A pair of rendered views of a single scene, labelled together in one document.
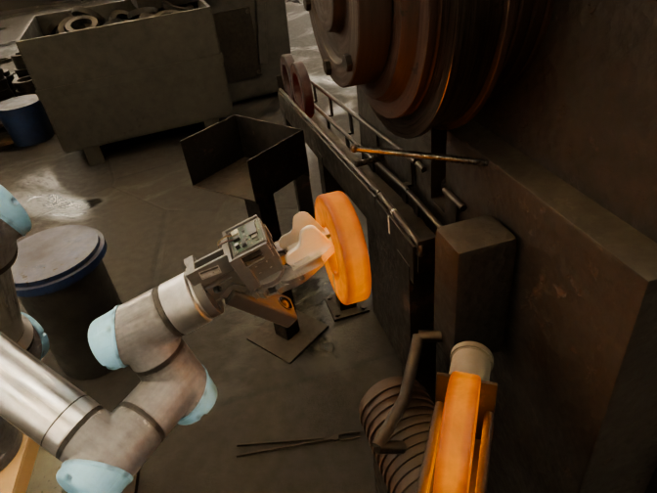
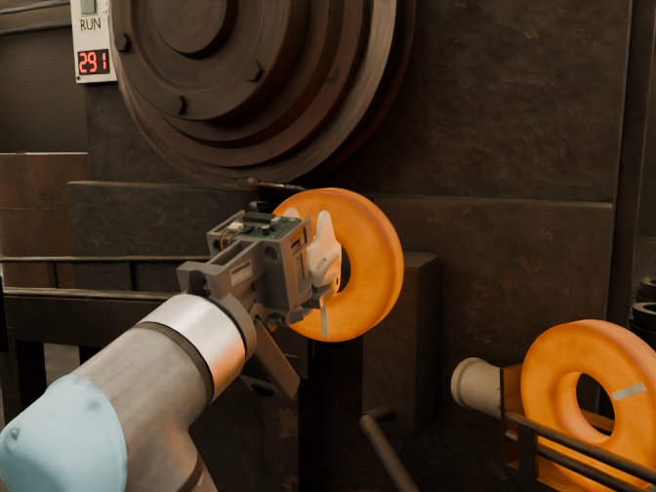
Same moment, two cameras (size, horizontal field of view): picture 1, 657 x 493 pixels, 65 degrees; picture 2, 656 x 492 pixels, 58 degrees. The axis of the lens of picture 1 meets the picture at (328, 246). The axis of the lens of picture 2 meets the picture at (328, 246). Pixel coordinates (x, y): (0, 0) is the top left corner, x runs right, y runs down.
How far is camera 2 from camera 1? 0.57 m
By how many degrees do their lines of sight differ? 53
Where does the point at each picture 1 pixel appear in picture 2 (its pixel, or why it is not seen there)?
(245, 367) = not seen: outside the picture
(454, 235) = not seen: hidden behind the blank
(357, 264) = (395, 247)
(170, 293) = (189, 316)
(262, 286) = (298, 298)
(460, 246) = (412, 262)
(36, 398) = not seen: outside the picture
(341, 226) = (364, 204)
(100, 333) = (73, 420)
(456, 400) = (600, 326)
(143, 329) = (166, 388)
